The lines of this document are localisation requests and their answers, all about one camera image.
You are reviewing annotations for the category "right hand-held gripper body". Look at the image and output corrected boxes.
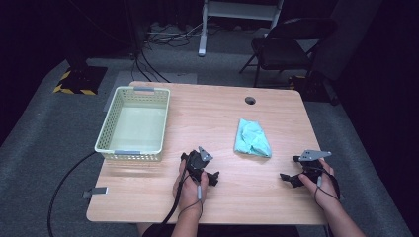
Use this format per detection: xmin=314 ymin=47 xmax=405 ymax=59
xmin=293 ymin=149 xmax=333 ymax=176

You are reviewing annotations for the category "grey table edge clamp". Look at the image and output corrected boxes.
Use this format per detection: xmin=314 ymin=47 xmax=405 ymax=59
xmin=81 ymin=186 xmax=110 ymax=200

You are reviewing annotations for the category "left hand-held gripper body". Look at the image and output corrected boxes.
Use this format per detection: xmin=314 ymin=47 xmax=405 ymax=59
xmin=180 ymin=146 xmax=213 ymax=182

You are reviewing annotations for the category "person's right hand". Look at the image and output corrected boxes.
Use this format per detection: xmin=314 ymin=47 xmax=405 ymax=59
xmin=297 ymin=158 xmax=341 ymax=210

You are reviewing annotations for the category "person's left hand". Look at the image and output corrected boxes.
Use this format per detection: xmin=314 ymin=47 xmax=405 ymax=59
xmin=172 ymin=160 xmax=210 ymax=217

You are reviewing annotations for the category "white metal stand frame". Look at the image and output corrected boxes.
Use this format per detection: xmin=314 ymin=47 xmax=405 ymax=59
xmin=197 ymin=0 xmax=285 ymax=58

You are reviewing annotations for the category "grey fabric panel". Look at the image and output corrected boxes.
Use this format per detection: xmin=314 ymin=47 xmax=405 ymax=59
xmin=311 ymin=0 xmax=384 ymax=82

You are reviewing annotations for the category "mint green shirt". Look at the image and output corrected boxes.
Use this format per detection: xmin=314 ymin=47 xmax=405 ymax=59
xmin=233 ymin=118 xmax=273 ymax=159

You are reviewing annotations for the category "pale green plastic basket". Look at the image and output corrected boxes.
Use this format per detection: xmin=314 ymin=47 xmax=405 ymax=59
xmin=94 ymin=86 xmax=172 ymax=163

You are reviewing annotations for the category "thin black cable grey plug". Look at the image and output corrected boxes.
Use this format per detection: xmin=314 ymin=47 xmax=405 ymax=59
xmin=313 ymin=167 xmax=341 ymax=209
xmin=177 ymin=180 xmax=204 ymax=219

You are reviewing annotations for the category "black folding chair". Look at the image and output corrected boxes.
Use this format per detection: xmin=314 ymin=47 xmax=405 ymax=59
xmin=238 ymin=17 xmax=339 ymax=89

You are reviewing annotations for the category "thick black gripper cable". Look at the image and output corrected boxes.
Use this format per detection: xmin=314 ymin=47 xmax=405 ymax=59
xmin=157 ymin=174 xmax=193 ymax=237

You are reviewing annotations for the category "dark striped stand base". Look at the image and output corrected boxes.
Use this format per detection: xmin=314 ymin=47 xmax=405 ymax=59
xmin=288 ymin=73 xmax=340 ymax=107

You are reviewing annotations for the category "bundle of floor cables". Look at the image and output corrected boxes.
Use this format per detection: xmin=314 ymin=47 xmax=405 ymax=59
xmin=130 ymin=21 xmax=213 ymax=84

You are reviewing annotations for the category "thick black floor cable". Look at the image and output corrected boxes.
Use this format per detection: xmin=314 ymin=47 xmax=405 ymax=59
xmin=46 ymin=151 xmax=101 ymax=237

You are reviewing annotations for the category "yellow black striped base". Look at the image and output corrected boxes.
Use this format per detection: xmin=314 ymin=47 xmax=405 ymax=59
xmin=52 ymin=65 xmax=109 ymax=97

